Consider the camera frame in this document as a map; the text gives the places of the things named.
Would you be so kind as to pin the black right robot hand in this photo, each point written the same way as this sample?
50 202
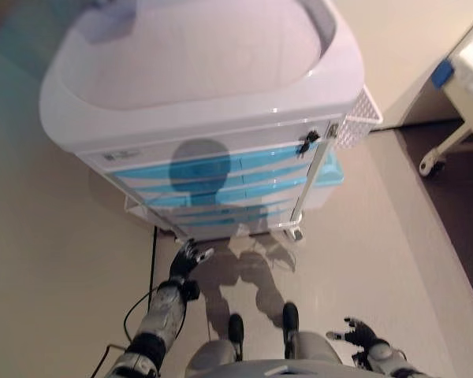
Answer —
358 335

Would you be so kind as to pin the grey cart caster wheel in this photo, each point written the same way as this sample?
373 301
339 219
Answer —
296 233

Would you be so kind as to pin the white hospital bed frame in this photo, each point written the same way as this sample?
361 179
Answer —
467 98

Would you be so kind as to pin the grey robot leg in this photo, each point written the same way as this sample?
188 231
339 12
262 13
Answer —
211 358
313 348

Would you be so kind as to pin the white perforated side basket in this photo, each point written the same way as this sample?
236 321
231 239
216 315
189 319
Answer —
358 114

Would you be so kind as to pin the grey right robot leg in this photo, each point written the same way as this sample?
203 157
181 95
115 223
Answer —
313 348

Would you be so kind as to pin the black left robot foot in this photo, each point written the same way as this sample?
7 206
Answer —
235 330

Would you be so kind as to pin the black robot foot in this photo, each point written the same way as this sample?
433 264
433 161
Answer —
290 321
235 330

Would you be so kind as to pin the grey left robot leg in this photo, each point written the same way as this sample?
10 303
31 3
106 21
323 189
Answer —
211 358

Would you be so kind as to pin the blue bed clip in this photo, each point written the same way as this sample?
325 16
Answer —
442 75

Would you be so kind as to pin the white medical drawer cart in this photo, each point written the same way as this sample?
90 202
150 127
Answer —
205 114

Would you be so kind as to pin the white bed caster wheel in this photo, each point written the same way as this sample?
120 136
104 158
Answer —
431 163

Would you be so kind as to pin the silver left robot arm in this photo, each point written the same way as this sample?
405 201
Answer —
161 315

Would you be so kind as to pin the drawer with white label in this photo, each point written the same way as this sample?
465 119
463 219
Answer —
260 138

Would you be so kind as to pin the silver cart lock plate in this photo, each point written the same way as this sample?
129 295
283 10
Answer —
332 130

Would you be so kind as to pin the blue striped cart drawer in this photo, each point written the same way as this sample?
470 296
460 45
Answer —
268 172
260 188
276 208

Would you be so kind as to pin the black right robot foot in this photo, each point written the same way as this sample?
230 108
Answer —
290 321

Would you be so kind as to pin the black key bunch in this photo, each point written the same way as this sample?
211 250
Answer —
307 141

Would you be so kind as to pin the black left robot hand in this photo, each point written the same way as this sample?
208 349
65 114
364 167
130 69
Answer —
185 263

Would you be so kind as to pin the light blue waste bin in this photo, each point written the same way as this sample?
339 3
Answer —
328 177

